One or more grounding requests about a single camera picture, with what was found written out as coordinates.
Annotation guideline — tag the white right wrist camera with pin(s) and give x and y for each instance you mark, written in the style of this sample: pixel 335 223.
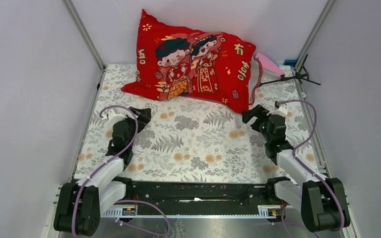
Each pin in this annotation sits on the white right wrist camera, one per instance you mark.
pixel 281 110

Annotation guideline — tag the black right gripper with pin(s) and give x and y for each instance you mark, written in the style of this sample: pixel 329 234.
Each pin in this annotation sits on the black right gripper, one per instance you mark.
pixel 258 111

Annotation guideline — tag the red cartoon print pillowcase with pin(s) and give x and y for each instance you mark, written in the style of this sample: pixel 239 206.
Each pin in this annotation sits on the red cartoon print pillowcase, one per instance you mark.
pixel 176 61

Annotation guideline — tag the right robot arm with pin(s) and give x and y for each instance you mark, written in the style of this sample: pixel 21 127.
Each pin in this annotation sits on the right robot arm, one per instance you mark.
pixel 320 200

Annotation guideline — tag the blue block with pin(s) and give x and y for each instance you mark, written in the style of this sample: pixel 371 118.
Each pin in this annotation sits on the blue block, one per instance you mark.
pixel 290 62

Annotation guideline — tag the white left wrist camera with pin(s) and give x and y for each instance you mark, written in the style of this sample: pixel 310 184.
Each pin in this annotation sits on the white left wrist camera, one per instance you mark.
pixel 114 117

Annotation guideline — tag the left aluminium frame post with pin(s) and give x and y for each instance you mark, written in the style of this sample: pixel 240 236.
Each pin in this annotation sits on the left aluminium frame post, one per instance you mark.
pixel 83 33

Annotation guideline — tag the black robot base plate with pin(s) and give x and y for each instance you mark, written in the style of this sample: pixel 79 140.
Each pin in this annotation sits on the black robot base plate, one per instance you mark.
pixel 157 194

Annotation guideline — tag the aluminium frame post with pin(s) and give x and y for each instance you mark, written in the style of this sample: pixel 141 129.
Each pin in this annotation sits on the aluminium frame post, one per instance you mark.
pixel 83 33
pixel 319 22

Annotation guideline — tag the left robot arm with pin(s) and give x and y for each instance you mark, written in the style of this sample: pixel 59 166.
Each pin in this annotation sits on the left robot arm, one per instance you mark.
pixel 82 202

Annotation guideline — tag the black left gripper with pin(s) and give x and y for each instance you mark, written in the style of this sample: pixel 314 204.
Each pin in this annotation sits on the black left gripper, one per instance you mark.
pixel 143 114

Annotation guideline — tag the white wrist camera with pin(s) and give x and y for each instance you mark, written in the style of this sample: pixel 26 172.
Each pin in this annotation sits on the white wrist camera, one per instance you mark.
pixel 281 110
pixel 114 117

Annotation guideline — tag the black tripod stand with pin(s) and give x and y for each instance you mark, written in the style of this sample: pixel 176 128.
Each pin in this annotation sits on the black tripod stand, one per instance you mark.
pixel 300 75

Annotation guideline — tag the right aluminium frame post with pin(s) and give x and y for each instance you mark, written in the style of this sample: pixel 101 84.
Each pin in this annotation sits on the right aluminium frame post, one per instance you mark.
pixel 319 22

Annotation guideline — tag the white pillow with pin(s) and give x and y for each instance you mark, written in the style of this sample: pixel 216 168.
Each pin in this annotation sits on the white pillow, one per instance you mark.
pixel 256 72

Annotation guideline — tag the floral fern print sheet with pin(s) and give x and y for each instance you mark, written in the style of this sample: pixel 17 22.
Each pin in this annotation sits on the floral fern print sheet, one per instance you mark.
pixel 187 139

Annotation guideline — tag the pink wedge block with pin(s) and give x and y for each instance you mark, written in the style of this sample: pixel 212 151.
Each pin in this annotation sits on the pink wedge block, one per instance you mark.
pixel 268 65

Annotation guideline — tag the slotted aluminium rail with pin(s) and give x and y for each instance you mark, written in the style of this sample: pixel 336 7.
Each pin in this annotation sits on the slotted aluminium rail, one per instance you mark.
pixel 195 211

